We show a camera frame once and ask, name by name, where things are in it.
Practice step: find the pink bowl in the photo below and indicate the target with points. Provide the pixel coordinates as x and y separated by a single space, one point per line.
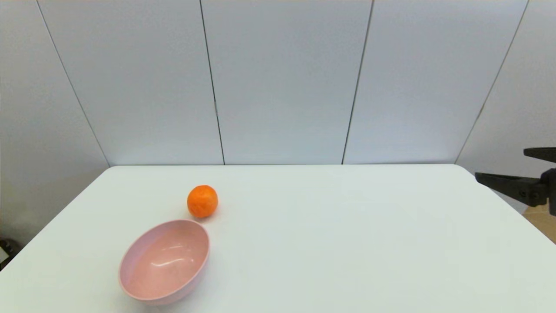
165 263

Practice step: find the dark object beside table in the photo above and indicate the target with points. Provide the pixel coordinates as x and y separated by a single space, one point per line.
8 248

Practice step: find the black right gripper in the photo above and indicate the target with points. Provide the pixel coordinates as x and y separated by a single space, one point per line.
551 191

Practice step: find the orange fruit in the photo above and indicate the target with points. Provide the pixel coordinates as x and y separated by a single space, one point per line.
202 201

